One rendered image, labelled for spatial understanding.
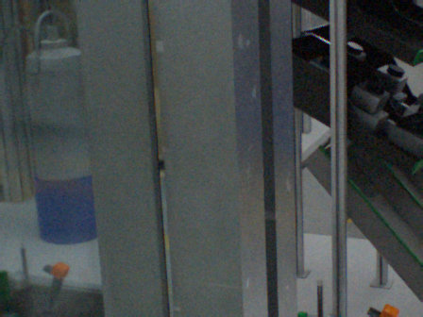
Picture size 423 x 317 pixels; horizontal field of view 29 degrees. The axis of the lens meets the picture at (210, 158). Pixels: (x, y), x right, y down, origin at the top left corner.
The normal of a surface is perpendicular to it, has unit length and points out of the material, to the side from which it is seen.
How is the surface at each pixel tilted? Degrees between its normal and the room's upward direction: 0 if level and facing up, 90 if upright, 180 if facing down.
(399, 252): 90
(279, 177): 90
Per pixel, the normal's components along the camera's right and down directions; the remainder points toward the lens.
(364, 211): -0.54, 0.25
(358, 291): -0.05, -0.96
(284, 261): 0.92, 0.07
